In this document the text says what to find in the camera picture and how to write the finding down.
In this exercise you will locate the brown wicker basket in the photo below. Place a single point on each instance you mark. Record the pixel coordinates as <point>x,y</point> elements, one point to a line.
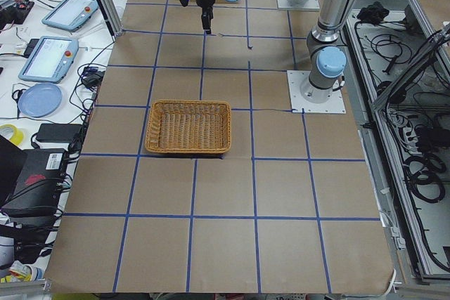
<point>189,127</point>

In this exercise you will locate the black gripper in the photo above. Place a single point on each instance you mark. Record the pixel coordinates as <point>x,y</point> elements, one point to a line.
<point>205,1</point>

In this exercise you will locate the black power adapter brick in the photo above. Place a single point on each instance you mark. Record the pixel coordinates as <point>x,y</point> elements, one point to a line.
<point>57,133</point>

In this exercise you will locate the black computer box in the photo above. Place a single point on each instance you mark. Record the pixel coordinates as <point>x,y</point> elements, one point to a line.
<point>37,191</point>

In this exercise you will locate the lower teach pendant tablet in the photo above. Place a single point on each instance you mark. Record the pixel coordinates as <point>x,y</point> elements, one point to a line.
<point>50,60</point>

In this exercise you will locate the upper teach pendant tablet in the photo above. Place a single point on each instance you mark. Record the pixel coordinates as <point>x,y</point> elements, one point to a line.
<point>70,15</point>

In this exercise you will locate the yellow tape roll on desk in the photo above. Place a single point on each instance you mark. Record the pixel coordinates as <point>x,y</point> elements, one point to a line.
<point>12,133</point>

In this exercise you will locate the teach pendant tablet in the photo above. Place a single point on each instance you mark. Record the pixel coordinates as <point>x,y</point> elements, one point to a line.
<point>70,15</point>
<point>50,60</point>

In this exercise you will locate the blue plastic plate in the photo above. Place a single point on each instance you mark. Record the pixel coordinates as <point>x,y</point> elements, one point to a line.
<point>40,100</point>

